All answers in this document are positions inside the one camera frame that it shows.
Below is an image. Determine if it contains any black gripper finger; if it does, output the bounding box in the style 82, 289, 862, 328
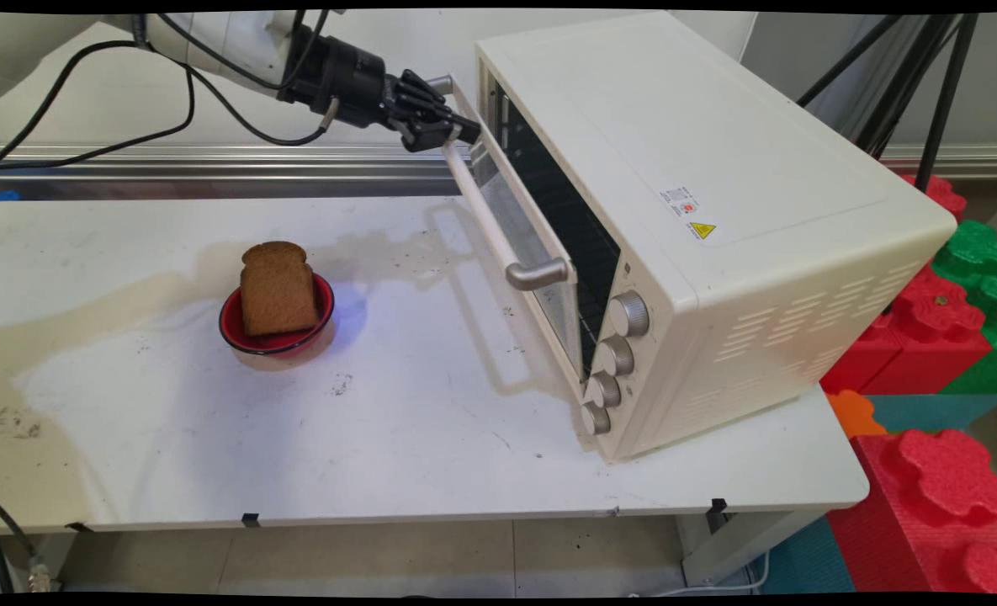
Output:
391, 112, 483, 155
397, 68, 458, 116

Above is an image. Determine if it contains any large red foam block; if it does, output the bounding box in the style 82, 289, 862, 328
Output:
826, 428, 997, 595

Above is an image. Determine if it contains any warning label sticker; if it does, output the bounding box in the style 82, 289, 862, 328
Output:
660, 186, 719, 243

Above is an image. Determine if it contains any black looping cable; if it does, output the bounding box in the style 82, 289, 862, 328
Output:
0, 38, 197, 172

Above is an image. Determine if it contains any black cable with plug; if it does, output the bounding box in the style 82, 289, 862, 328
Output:
0, 491, 55, 593

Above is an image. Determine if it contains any small red foam block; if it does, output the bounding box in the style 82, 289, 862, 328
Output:
898, 173, 969, 222

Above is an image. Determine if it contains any black tripod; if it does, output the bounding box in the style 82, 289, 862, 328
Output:
798, 13, 982, 194

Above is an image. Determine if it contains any red bowl black rim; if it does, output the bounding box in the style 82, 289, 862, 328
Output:
219, 271, 336, 356

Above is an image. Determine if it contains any white floor cable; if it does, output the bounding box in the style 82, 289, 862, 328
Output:
631, 550, 770, 598

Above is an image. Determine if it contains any aluminium rail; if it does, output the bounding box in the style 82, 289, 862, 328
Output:
0, 142, 997, 183

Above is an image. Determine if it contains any brown toast bread slice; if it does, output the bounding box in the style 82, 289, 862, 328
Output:
240, 242, 321, 338

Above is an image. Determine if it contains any teal foam mat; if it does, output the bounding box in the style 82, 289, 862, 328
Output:
754, 517, 857, 595
864, 393, 997, 435

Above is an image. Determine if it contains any orange foam piece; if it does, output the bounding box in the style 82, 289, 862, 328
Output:
827, 390, 889, 441

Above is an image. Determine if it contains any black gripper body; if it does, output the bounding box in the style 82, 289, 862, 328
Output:
321, 37, 405, 129

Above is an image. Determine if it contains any green foam block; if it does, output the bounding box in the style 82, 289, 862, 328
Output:
931, 220, 997, 396

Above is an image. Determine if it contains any glass oven door with handle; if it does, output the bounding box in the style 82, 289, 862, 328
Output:
427, 74, 585, 381

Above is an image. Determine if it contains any cream toaster oven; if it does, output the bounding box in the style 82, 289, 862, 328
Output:
474, 10, 959, 463

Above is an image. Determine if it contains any white table leg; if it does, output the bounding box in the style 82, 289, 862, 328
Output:
677, 508, 828, 588

